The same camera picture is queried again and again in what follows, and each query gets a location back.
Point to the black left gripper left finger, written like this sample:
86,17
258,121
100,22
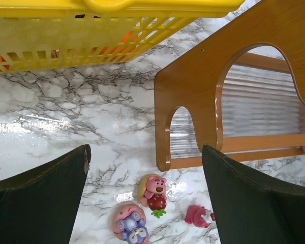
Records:
40,205

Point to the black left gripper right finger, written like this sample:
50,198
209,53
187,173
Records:
251,206

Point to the purple bunny pink donut toy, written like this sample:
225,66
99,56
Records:
129,224

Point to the wooden two-tier shelf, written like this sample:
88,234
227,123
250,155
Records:
270,35

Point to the pink bear strawberry donut toy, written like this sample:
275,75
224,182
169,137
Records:
152,194

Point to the yellow plastic shopping basket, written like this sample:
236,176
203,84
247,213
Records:
36,35

